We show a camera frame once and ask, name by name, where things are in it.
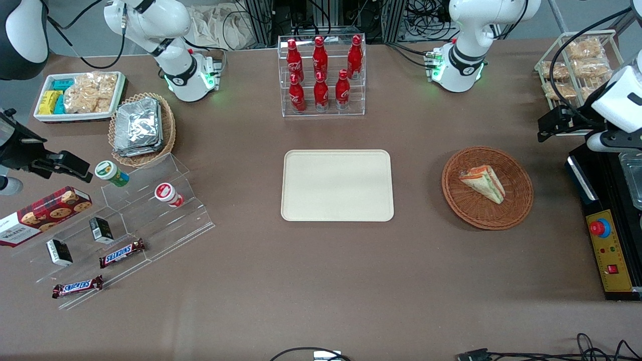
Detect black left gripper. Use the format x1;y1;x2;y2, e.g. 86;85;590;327
537;104;603;144

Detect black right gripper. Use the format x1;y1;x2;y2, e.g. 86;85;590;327
0;110;94;183

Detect white rectangular snack tray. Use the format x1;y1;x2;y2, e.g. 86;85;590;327
33;71;127;124

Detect brown wicker basket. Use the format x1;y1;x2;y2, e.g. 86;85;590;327
441;146;534;231

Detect wrapped triangle sandwich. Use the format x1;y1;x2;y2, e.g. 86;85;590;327
458;164;506;206

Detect light wicker basket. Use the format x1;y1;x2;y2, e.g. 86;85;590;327
108;92;177;168

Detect cream plastic tray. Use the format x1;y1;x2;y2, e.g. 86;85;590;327
280;149;395;223

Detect wrapped bread pack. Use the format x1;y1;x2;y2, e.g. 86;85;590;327
544;82;578;100
540;61;571;81
572;59;611;79
566;37;606;61

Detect red tartan cookie box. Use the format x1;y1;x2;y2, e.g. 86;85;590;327
0;186;93;248

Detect green yogurt cup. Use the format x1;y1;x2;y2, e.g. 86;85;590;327
94;160;130;188

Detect yellow snack pack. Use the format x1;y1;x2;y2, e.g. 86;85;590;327
39;90;64;115

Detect small black box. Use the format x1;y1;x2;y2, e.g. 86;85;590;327
46;238;74;267
89;216;115;245

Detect silver foil packet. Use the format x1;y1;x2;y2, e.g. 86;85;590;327
115;97;163;146
113;139;165;158

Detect clear bag of crackers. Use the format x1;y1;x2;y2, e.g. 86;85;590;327
63;71;119;114

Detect clear plastic container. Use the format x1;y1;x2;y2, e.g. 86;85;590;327
618;151;642;211

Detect snickers bar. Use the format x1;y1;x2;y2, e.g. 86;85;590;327
98;238;147;269
52;274;104;300

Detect clear acrylic step display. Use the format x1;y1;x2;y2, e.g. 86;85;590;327
10;152;217;311

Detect red yogurt cup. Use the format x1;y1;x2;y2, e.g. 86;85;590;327
153;182;185;209

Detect red emergency stop button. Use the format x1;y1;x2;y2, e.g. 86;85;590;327
589;218;612;239

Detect black control box yellow panel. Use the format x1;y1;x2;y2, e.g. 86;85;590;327
565;142;642;302

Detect red cola bottle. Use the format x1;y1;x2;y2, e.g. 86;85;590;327
347;35;364;81
286;39;303;84
312;36;329;81
289;73;306;114
335;69;351;110
313;72;330;112

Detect beige cloth bag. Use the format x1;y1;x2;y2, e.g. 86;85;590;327
188;4;259;51

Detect clear acrylic bottle rack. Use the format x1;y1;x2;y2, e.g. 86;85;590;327
277;34;367;118

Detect cream wire rack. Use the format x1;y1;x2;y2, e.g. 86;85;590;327
534;30;626;137

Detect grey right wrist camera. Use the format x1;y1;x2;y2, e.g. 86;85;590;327
0;175;24;197

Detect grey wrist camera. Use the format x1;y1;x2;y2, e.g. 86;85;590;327
586;130;642;153
0;175;24;197

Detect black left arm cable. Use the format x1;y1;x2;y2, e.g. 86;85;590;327
549;6;642;128

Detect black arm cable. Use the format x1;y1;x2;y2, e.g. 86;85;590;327
46;0;127;70
549;6;642;128

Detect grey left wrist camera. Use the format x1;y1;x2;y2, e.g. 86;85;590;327
586;130;642;153

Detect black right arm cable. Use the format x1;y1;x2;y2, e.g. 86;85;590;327
46;0;127;70

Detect tangled black cables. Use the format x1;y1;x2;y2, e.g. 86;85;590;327
405;0;458;43

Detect aluminium frame post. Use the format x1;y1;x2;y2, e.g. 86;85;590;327
245;0;274;49
383;0;407;44

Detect black cable with connector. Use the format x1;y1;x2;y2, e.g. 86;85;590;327
456;333;642;361

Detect black looped cable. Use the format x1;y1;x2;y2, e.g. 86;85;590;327
269;346;352;361

